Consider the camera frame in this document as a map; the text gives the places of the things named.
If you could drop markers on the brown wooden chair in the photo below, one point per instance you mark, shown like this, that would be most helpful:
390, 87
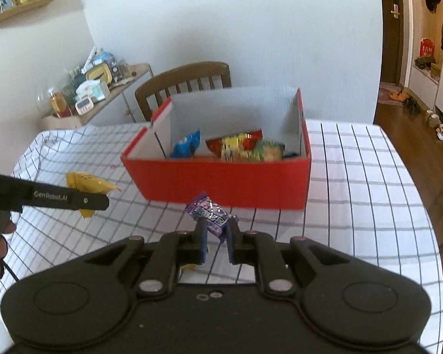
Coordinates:
181, 81

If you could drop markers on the yellow box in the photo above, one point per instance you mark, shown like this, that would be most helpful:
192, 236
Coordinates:
100, 72

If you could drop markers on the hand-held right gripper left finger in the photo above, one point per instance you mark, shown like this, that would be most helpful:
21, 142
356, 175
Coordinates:
203, 241

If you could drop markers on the red and yellow snack packet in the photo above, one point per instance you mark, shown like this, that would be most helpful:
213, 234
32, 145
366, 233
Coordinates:
232, 145

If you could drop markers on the orange shoes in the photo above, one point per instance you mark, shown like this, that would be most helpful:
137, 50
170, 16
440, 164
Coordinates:
397, 96

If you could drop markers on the blue snack packet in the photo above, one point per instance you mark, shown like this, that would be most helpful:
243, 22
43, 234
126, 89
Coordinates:
186, 143

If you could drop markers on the red cardboard box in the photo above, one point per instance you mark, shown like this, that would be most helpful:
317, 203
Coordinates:
225, 180

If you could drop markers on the small white timer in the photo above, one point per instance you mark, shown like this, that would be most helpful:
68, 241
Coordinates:
84, 105

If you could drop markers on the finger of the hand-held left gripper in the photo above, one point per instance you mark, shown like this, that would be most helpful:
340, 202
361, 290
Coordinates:
94, 201

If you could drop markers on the white tissue pack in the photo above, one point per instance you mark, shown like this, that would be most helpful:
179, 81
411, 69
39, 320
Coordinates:
92, 90

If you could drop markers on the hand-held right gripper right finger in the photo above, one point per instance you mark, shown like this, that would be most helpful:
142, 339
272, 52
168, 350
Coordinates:
230, 243

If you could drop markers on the red wall decoration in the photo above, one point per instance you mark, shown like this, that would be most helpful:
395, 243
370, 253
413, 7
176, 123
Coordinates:
426, 49

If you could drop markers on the white side cabinet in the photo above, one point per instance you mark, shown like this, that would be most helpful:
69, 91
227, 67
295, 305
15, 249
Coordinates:
114, 96

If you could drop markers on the jar with orange contents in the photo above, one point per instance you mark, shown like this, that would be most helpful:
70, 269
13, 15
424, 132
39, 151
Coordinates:
58, 104

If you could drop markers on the blue and white carton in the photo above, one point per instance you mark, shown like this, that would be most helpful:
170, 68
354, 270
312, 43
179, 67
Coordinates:
106, 58

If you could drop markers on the wooden wall shelf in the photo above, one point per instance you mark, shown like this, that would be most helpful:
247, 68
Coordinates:
20, 5

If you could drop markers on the dark shoes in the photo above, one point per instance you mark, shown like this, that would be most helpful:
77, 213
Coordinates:
413, 105

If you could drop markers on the clear glass jar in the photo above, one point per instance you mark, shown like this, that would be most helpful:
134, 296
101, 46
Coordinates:
43, 103

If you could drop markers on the white shoe cabinet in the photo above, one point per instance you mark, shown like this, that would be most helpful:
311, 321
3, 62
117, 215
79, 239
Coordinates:
424, 79

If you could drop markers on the brown wooden door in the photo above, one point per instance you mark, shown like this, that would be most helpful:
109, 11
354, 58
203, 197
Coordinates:
390, 37

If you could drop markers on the purple and white snack packet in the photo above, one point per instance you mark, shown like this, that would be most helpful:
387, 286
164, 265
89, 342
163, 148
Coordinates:
210, 215

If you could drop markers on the green snack packet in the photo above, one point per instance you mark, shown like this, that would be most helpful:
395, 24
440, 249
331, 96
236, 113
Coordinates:
269, 151

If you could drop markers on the white checked tablecloth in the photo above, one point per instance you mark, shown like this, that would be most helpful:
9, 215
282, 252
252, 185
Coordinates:
354, 191

